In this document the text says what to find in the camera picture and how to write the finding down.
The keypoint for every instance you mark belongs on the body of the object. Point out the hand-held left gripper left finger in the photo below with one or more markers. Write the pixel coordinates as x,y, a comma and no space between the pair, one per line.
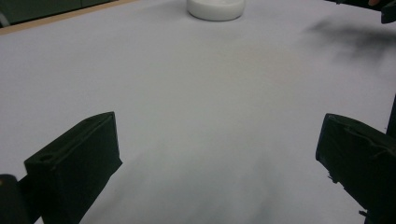
77,161

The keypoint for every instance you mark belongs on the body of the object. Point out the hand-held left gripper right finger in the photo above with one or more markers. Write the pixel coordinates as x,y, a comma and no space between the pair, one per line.
361,155

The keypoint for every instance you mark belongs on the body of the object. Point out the dark cabinet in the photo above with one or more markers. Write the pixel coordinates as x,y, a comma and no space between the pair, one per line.
46,8

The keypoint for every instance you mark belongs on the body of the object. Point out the white round bowl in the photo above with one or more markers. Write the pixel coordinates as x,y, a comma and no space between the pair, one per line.
215,11

